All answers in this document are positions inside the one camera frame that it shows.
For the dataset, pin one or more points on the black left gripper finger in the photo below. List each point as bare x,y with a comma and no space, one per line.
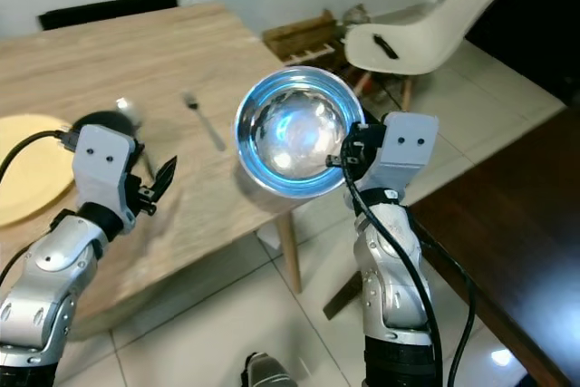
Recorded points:
95,119

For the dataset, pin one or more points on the shiny steel bowl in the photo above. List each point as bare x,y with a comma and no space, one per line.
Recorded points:
294,133

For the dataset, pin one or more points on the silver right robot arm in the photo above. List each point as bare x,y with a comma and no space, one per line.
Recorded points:
394,278

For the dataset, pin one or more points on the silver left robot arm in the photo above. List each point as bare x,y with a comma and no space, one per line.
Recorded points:
50,287

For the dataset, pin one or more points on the silver metal spoon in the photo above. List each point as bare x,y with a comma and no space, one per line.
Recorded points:
128,109

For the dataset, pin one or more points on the silver metal fork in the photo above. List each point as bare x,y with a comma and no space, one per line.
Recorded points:
205,122

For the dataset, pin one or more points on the yellow round plate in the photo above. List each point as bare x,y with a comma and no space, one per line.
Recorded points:
32,169

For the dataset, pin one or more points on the small black object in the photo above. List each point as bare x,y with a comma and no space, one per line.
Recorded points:
387,46

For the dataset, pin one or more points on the light wooden table leg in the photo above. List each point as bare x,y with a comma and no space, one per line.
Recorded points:
290,256

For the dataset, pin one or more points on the white plastic shell chair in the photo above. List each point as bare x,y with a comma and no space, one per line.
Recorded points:
426,33

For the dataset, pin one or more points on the dark brown wooden table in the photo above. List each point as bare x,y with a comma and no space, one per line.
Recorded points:
507,242

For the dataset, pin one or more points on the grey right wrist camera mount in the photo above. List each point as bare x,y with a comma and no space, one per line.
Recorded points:
408,147

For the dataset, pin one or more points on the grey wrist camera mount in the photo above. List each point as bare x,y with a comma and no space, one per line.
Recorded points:
107,165
408,147

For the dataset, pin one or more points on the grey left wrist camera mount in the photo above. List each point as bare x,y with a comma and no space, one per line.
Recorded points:
107,165

